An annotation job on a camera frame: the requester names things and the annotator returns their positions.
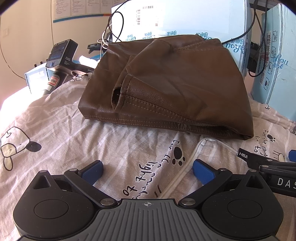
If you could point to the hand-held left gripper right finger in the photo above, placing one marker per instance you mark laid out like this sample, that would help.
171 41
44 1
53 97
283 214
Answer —
203 172

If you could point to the printed striped bedsheet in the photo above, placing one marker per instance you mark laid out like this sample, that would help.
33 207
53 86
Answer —
57 129

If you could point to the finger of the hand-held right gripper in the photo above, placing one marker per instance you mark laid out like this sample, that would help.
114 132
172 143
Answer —
292 155
251 156

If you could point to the small white and blue box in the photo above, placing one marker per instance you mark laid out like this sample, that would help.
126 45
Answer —
37 77

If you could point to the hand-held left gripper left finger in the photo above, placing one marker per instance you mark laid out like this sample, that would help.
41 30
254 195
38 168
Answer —
93 172

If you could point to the wall socket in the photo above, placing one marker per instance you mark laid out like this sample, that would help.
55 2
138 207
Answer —
7 32

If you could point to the brown leather garment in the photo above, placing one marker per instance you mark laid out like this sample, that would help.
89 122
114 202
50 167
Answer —
173 81

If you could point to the black hand-held device with screen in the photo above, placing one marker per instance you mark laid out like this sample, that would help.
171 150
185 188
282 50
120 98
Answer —
61 55

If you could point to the hanging black power adapter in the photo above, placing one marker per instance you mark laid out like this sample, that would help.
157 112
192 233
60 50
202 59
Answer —
254 58

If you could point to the light blue carton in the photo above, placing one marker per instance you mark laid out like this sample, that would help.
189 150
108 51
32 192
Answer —
277 69
185 18

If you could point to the wall poster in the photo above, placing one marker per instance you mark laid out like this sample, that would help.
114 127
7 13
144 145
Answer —
81 10

